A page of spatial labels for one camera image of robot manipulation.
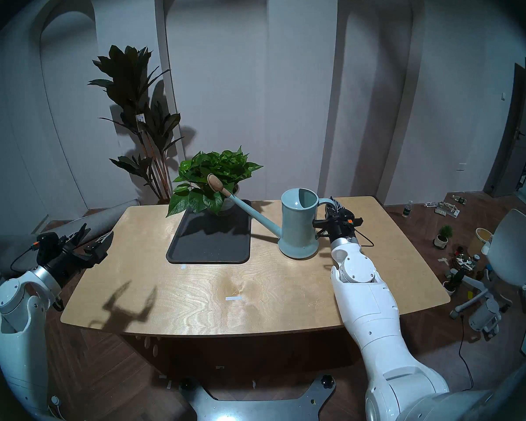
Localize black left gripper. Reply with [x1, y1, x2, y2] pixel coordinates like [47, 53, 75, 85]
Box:
[44, 223, 114, 289]

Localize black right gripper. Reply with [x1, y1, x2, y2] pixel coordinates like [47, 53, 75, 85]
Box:
[312, 197, 363, 241]

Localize light blue watering can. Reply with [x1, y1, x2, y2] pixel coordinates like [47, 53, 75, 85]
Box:
[207, 174, 334, 260]

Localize small potted floor plant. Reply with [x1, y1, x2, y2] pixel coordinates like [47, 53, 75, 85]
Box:
[434, 225, 453, 250]

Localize tall dark leafy floor plant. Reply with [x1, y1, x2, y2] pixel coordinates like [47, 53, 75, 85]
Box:
[88, 45, 185, 204]

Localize light wooden table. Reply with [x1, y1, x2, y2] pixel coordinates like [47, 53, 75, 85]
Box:
[60, 196, 451, 381]

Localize black rectangular tray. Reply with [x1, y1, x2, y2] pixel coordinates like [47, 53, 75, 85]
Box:
[166, 200, 252, 264]

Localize green pothos in white pot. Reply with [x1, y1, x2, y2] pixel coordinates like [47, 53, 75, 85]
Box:
[167, 147, 263, 218]

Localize pale yellow bucket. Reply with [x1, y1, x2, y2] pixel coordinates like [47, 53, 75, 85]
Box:
[468, 228, 494, 258]

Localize dark grey door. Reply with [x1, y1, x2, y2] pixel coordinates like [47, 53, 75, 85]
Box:
[483, 57, 526, 198]

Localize white office chair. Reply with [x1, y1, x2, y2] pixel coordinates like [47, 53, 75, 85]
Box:
[449, 209, 526, 320]

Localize white cylindrical floor device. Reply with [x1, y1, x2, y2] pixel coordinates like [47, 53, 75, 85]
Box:
[469, 298, 502, 337]

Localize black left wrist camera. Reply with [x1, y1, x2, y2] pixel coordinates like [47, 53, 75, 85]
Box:
[34, 232, 61, 254]

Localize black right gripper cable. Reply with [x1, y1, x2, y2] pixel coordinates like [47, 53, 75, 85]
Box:
[351, 231, 376, 249]

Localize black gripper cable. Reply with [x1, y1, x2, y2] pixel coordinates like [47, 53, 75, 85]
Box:
[10, 245, 38, 271]
[351, 231, 376, 249]

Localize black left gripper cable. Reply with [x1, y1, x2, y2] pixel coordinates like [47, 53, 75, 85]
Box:
[10, 245, 38, 271]

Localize black floor cable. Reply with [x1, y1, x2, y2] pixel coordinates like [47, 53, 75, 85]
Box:
[451, 313, 474, 396]

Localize grey metal robot base plate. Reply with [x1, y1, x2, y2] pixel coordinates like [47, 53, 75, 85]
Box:
[178, 374, 337, 421]

